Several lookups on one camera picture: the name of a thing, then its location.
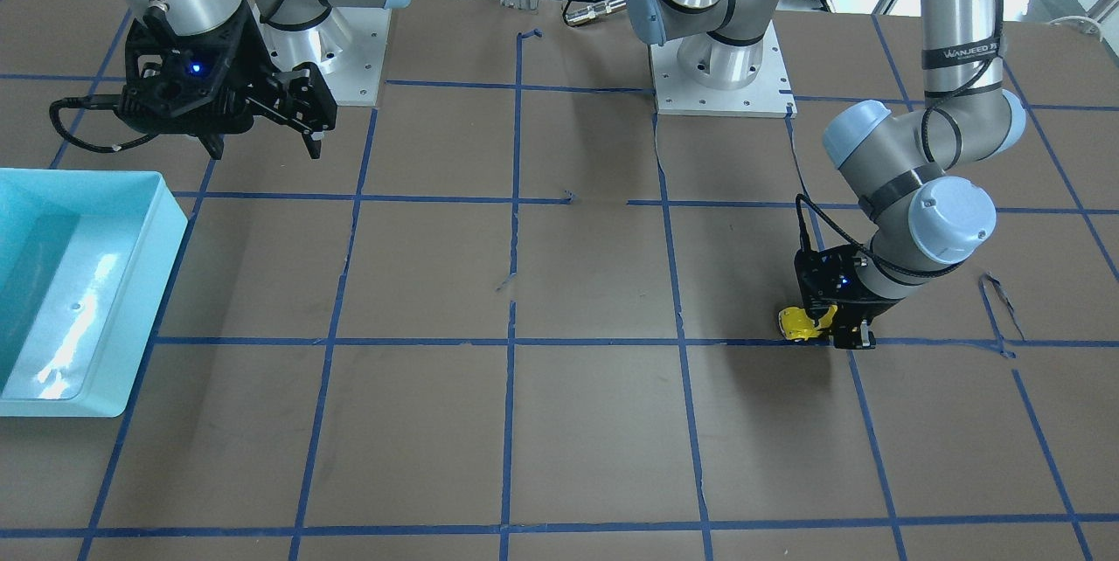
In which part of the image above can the yellow toy beetle car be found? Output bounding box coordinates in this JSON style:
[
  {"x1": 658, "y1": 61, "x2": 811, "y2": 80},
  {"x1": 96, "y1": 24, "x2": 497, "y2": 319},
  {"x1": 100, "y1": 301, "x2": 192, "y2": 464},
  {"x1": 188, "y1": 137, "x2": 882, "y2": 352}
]
[{"x1": 778, "y1": 305, "x2": 838, "y2": 343}]

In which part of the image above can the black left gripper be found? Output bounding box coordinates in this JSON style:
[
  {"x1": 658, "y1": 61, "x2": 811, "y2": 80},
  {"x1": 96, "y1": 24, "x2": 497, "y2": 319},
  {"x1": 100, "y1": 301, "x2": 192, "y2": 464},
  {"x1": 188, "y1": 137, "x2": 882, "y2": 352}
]
[{"x1": 794, "y1": 246, "x2": 900, "y2": 350}]

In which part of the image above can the brown paper table cover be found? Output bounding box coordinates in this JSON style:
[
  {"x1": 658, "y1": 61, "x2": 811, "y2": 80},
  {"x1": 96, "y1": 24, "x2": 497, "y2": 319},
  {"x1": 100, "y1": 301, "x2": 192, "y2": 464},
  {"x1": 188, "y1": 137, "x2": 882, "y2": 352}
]
[{"x1": 3, "y1": 0, "x2": 1116, "y2": 560}]

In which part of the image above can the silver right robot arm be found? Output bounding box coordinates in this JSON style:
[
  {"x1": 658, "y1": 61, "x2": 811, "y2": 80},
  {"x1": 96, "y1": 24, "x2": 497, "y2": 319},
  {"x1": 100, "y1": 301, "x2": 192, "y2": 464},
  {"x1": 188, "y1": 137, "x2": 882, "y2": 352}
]
[{"x1": 49, "y1": 0, "x2": 411, "y2": 159}]

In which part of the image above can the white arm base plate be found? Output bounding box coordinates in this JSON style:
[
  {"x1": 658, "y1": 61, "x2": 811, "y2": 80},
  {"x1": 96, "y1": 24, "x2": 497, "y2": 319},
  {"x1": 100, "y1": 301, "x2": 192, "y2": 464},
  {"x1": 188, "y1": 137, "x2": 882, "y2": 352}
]
[
  {"x1": 649, "y1": 24, "x2": 798, "y2": 119},
  {"x1": 262, "y1": 8, "x2": 393, "y2": 107}
]

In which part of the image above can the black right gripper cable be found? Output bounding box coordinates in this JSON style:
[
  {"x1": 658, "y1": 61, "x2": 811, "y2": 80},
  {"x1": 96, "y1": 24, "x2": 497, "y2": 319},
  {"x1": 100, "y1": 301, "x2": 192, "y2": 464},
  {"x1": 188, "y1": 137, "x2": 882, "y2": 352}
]
[{"x1": 49, "y1": 93, "x2": 163, "y2": 153}]

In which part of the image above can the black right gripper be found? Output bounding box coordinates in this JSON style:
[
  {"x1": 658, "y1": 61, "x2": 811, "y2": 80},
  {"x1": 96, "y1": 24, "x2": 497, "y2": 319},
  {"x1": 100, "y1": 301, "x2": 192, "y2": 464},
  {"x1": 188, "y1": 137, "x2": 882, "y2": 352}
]
[{"x1": 115, "y1": 0, "x2": 338, "y2": 162}]

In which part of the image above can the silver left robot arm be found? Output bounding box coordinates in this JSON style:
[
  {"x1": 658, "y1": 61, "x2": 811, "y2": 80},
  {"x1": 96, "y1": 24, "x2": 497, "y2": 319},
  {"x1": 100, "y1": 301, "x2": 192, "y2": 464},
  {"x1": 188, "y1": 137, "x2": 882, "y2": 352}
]
[{"x1": 626, "y1": 0, "x2": 1025, "y2": 350}]

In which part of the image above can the light blue plastic bin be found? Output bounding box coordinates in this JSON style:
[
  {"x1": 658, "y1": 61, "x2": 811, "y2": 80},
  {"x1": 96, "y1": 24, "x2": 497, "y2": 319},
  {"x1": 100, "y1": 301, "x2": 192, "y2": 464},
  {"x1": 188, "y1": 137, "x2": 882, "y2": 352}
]
[{"x1": 1, "y1": 168, "x2": 187, "y2": 418}]

